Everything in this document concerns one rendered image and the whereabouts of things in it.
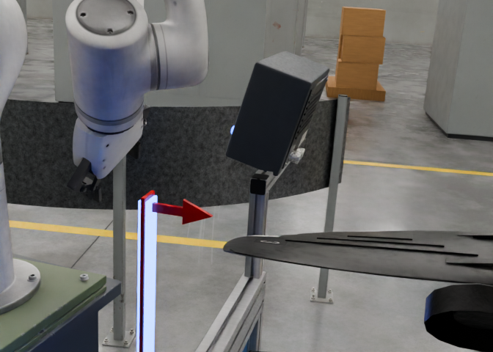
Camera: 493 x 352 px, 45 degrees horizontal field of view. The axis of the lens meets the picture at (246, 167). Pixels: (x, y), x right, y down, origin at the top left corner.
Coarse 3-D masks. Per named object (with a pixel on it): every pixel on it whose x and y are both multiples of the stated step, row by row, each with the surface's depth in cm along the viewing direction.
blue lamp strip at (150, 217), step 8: (152, 200) 55; (152, 216) 56; (152, 224) 56; (152, 232) 56; (152, 240) 56; (152, 248) 57; (152, 256) 57; (152, 264) 57; (152, 272) 58; (152, 280) 58; (152, 288) 58; (152, 296) 58; (152, 304) 59; (144, 312) 58; (152, 312) 59; (144, 320) 58; (152, 320) 59; (144, 328) 58; (152, 328) 60; (144, 336) 58; (152, 336) 60; (144, 344) 58; (152, 344) 60
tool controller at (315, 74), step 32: (256, 64) 108; (288, 64) 116; (320, 64) 130; (256, 96) 109; (288, 96) 108; (320, 96) 129; (256, 128) 111; (288, 128) 109; (256, 160) 112; (288, 160) 115
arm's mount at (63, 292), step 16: (48, 272) 91; (64, 272) 91; (80, 272) 91; (48, 288) 86; (64, 288) 86; (80, 288) 86; (96, 288) 88; (32, 304) 81; (48, 304) 81; (64, 304) 81; (80, 304) 85; (0, 320) 77; (16, 320) 77; (32, 320) 77; (48, 320) 78; (64, 320) 82; (0, 336) 73; (16, 336) 73; (32, 336) 76
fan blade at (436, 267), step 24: (240, 240) 50; (288, 240) 51; (312, 240) 51; (336, 240) 52; (360, 240) 51; (384, 240) 51; (408, 240) 51; (432, 240) 51; (456, 240) 51; (480, 240) 51; (312, 264) 44; (336, 264) 45; (360, 264) 45; (384, 264) 45; (408, 264) 46; (432, 264) 46; (456, 264) 46; (480, 264) 46
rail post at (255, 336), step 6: (258, 318) 114; (258, 324) 115; (252, 330) 115; (258, 330) 116; (252, 336) 116; (258, 336) 117; (252, 342) 116; (258, 342) 118; (252, 348) 116; (258, 348) 119
